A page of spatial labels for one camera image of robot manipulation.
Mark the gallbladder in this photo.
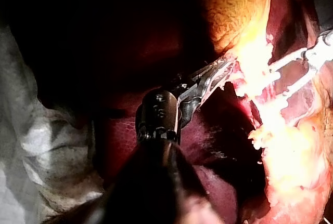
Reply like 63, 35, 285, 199
200, 0, 282, 102

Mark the right arm instrument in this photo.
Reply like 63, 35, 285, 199
304, 28, 333, 71

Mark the right arm instrument jaw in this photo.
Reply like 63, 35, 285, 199
281, 67, 320, 98
268, 48, 310, 73

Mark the white cloth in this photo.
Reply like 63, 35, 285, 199
0, 0, 107, 224

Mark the pale fatty tissue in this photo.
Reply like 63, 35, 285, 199
247, 74, 333, 224

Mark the left arm instrument jaw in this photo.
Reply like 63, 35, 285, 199
198, 59, 238, 104
191, 54, 237, 83

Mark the left arm instrument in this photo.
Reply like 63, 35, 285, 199
135, 81, 207, 146

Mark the dark red liver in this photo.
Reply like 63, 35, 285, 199
85, 0, 333, 224

